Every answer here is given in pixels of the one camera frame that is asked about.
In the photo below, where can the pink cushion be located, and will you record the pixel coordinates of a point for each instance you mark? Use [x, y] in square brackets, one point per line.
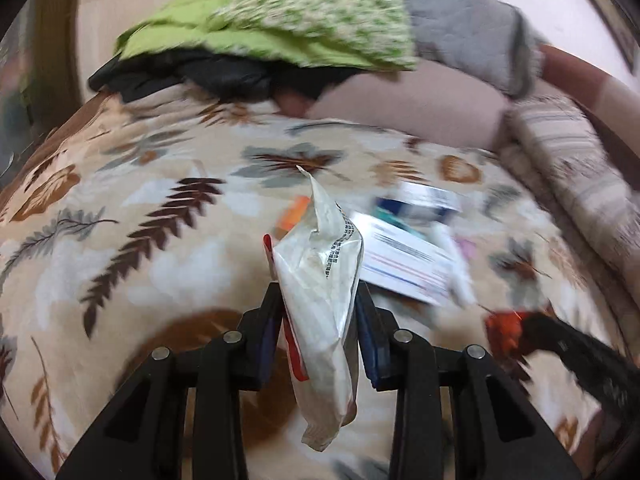
[410, 105]

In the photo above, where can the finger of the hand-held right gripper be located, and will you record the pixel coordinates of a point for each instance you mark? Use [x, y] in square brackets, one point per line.
[575, 350]

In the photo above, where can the grey quilted blanket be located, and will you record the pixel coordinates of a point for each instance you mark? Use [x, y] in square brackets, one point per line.
[460, 15]

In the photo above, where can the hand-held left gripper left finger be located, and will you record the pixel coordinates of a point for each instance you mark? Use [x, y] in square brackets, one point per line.
[265, 340]

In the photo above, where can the blue and white box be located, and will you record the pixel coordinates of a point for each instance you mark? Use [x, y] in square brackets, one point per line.
[425, 202]

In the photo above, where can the black jacket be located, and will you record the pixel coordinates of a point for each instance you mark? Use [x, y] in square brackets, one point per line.
[210, 75]

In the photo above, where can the orange medicine box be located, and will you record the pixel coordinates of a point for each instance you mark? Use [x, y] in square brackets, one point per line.
[296, 214]

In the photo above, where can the striped beige cloth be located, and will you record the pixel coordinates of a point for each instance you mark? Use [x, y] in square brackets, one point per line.
[570, 170]

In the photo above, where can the white snack wrapper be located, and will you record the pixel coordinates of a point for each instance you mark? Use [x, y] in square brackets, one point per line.
[315, 310]

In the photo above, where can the green floral quilt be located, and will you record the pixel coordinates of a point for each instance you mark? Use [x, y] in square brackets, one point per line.
[280, 15]

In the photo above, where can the white striped paper box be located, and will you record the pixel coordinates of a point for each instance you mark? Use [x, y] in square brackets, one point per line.
[405, 265]

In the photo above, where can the white tube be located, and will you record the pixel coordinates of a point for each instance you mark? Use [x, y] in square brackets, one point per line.
[457, 265]

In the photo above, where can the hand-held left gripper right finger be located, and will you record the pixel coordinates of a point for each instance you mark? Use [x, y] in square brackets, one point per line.
[372, 355]

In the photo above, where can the red wrapper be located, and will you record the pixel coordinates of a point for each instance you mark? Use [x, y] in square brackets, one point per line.
[505, 332]

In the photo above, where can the leaf printed beige blanket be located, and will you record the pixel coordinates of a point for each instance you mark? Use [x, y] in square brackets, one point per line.
[150, 260]

